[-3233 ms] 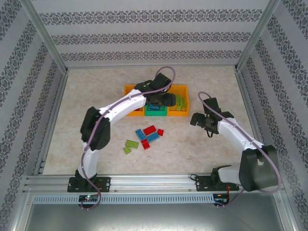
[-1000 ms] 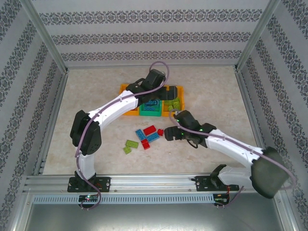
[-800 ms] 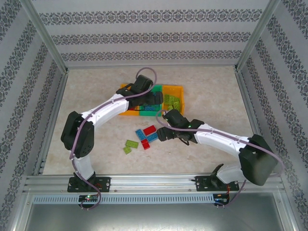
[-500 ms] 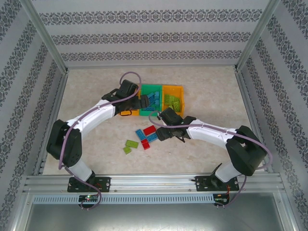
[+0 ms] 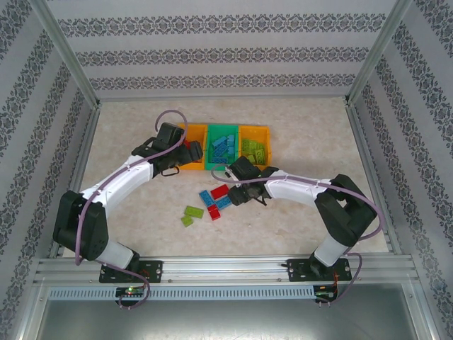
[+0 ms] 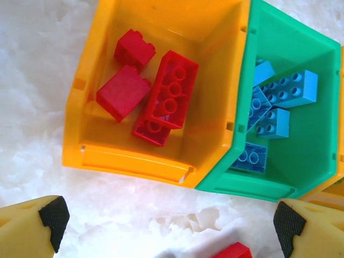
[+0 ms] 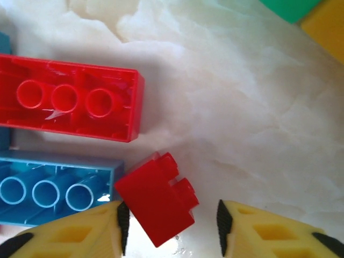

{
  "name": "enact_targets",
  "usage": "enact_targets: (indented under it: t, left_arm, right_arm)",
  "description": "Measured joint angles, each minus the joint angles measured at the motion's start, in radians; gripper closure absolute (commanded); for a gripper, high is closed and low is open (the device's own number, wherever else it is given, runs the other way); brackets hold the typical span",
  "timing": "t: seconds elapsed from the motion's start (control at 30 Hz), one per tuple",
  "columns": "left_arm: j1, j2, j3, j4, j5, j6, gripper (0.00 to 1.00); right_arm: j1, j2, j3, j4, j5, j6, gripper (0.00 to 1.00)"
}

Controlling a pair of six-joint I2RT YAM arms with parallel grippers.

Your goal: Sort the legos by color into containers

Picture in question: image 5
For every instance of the aluminium frame post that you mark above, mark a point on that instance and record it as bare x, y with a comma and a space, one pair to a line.
423, 315
375, 53
63, 53
26, 315

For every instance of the green plastic bin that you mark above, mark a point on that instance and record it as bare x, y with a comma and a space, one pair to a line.
223, 128

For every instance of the orange plastic bin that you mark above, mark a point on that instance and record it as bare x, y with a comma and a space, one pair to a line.
255, 131
196, 131

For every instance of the aluminium mounting rail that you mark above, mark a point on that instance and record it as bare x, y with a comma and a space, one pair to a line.
226, 271

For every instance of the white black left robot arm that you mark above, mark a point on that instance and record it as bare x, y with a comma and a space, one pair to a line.
120, 180

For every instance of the grey metal panel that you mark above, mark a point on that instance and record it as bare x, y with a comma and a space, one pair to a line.
226, 322

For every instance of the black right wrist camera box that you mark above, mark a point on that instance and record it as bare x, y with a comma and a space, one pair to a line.
244, 169

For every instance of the small blue lego brick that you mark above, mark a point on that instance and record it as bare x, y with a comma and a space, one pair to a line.
231, 138

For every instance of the small green lego brick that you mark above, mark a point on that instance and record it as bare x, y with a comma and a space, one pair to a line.
187, 221
250, 158

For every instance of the aluminium side rail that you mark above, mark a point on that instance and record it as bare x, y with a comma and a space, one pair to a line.
361, 141
88, 141

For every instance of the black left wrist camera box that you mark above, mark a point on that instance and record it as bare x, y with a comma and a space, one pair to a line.
169, 134

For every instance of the small circuit board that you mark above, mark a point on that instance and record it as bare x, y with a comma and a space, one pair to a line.
131, 292
325, 294

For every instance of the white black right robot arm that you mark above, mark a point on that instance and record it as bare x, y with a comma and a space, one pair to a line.
293, 189

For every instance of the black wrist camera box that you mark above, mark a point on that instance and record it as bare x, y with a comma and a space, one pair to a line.
169, 134
244, 169

